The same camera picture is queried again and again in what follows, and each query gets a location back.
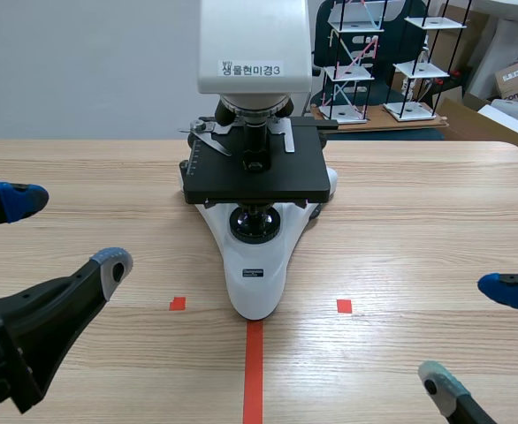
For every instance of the white wash basin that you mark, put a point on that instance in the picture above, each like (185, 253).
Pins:
(508, 40)

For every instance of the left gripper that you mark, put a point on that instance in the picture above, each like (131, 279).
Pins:
(0, 366)

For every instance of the brown low board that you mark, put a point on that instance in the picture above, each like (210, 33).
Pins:
(378, 126)

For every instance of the open cardboard box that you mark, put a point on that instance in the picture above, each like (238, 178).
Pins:
(493, 121)

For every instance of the brown cardboard box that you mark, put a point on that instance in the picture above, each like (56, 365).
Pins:
(517, 81)

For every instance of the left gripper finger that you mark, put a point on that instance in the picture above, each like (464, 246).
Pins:
(18, 202)

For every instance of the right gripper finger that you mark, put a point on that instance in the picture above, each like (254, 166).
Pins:
(451, 393)
(513, 291)

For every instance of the white and black microscope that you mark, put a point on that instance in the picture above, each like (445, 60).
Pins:
(259, 265)

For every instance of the white shelf tower model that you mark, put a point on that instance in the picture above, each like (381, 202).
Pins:
(418, 70)
(347, 73)

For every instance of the dark blue chair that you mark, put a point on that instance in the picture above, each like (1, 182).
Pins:
(393, 48)

